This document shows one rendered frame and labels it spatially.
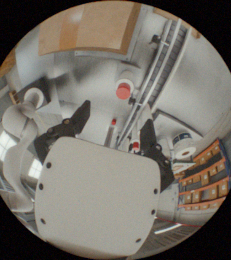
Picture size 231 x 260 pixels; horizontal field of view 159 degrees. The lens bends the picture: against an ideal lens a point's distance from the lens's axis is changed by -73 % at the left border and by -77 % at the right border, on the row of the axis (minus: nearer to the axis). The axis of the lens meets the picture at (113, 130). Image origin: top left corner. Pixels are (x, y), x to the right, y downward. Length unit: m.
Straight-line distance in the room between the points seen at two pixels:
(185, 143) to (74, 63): 0.92
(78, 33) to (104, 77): 0.35
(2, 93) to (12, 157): 4.97
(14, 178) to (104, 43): 0.53
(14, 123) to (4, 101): 4.95
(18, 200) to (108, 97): 0.76
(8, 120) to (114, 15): 0.49
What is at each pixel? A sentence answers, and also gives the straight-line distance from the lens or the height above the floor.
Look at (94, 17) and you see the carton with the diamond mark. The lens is 0.22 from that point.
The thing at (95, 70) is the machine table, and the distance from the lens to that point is 0.51.
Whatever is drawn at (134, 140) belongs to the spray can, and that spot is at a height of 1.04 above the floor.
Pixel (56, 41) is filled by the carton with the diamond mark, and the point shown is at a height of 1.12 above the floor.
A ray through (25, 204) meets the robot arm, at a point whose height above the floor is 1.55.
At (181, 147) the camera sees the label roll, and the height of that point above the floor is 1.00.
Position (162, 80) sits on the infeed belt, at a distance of 0.46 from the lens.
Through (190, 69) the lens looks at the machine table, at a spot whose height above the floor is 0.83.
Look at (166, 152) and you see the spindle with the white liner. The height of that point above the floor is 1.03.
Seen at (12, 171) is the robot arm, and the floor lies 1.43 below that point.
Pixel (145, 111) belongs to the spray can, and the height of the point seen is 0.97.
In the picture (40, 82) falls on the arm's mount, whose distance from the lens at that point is 0.79.
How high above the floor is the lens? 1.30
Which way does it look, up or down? 40 degrees down
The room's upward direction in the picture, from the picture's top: 166 degrees counter-clockwise
